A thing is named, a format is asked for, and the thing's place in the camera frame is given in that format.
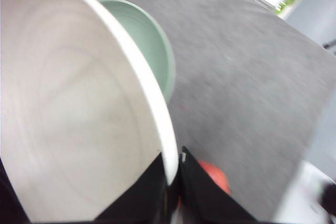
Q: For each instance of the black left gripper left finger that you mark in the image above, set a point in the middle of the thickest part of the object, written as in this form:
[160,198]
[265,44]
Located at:
[150,200]

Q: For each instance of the red pomegranate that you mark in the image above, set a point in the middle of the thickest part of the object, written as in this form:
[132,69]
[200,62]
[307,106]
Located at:
[217,174]

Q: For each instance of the white plate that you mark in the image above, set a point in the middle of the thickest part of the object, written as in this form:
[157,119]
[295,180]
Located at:
[81,114]

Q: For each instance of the green plate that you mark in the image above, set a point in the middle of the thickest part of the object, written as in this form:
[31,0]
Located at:
[151,41]

